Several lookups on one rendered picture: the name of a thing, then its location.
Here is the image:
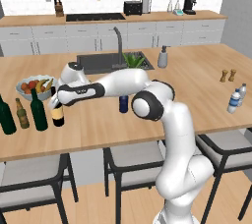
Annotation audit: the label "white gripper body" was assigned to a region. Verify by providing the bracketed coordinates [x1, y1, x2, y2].
[47, 93, 63, 111]

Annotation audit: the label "teal kitchen scales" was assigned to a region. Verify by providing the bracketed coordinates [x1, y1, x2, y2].
[172, 8, 185, 17]

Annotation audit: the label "dark green wine bottle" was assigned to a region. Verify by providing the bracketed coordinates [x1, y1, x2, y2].
[30, 87, 49, 133]
[0, 93, 18, 136]

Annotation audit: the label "small brown glass bottle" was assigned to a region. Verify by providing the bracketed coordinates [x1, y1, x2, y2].
[15, 97, 31, 130]

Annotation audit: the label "clear plastic water bottle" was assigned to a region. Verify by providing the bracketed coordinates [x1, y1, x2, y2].
[237, 83, 248, 107]
[226, 87, 243, 115]

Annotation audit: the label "yellow bananas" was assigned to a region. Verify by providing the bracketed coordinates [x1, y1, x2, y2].
[34, 78, 55, 93]

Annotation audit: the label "black coffee machine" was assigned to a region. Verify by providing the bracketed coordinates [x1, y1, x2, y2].
[182, 0, 200, 16]

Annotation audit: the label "dark grey sink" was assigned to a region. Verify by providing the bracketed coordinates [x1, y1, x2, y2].
[76, 50, 156, 76]

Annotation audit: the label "black toaster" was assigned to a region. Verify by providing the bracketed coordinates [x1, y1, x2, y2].
[123, 0, 144, 17]

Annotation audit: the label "wooden knife block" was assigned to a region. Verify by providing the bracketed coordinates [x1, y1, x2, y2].
[52, 0, 65, 18]

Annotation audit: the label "grey soap dispenser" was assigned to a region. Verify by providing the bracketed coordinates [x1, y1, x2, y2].
[157, 45, 169, 70]

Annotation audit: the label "black hob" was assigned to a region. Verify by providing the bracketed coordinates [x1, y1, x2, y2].
[65, 12, 127, 23]

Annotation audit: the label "pale blue fruit bowl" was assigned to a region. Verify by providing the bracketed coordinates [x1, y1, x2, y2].
[15, 74, 60, 102]

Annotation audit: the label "green plant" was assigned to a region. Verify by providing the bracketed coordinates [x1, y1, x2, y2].
[122, 52, 148, 70]

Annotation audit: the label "grey tap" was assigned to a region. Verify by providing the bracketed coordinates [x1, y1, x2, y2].
[112, 26, 128, 70]

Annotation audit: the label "dark blue bottle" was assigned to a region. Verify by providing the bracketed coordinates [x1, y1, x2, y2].
[118, 94, 130, 114]

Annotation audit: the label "grey base cupboards run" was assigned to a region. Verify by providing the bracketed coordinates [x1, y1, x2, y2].
[0, 18, 227, 58]

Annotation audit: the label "silver kettle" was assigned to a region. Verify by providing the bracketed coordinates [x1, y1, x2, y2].
[131, 0, 154, 15]

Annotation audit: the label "brown wooden shaker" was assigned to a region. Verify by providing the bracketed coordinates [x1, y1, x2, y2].
[227, 68, 237, 83]
[219, 69, 229, 84]

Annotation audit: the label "dark bottle with yellow label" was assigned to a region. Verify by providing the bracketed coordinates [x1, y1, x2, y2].
[50, 86, 66, 128]

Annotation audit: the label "grey stool with black frame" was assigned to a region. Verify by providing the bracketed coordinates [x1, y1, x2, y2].
[102, 140, 169, 224]
[0, 152, 80, 224]
[194, 127, 252, 224]

